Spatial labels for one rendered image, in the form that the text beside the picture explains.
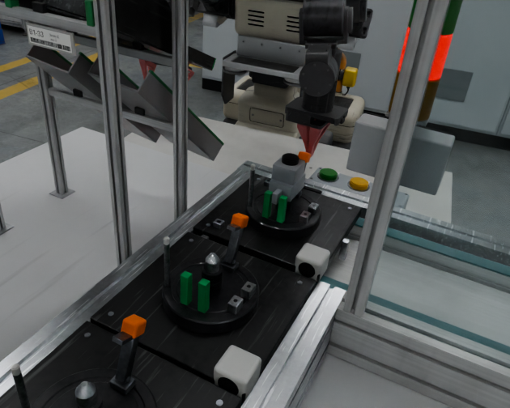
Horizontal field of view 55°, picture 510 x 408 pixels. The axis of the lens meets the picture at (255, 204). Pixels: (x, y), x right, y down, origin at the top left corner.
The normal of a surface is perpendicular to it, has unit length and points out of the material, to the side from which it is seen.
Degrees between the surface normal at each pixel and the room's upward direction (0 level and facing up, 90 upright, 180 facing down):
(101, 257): 0
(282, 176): 90
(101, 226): 0
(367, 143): 90
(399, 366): 90
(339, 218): 0
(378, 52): 90
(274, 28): 98
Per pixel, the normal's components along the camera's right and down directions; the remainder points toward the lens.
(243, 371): 0.07, -0.84
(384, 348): -0.45, 0.44
